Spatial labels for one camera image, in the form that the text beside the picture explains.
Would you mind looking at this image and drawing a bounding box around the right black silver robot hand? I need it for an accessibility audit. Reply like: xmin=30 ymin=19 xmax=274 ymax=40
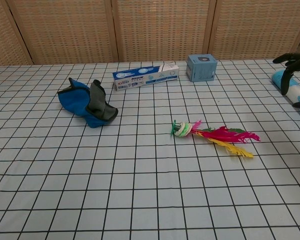
xmin=273 ymin=51 xmax=300 ymax=110

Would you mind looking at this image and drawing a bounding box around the colourful feather shuttlecock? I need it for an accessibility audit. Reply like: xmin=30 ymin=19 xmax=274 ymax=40
xmin=170 ymin=119 xmax=261 ymax=159

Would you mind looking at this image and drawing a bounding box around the light blue cube box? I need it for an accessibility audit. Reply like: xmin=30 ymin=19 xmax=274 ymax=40
xmin=185 ymin=53 xmax=218 ymax=83

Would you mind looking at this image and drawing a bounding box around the blue white toothpaste box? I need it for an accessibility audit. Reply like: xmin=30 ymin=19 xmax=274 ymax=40
xmin=112 ymin=62 xmax=180 ymax=92

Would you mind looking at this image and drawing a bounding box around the checked light blue tablecloth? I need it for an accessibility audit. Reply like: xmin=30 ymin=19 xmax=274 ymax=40
xmin=0 ymin=58 xmax=300 ymax=240

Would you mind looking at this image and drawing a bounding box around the blue and grey cloth pouch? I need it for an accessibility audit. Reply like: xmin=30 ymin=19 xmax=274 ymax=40
xmin=57 ymin=77 xmax=119 ymax=129

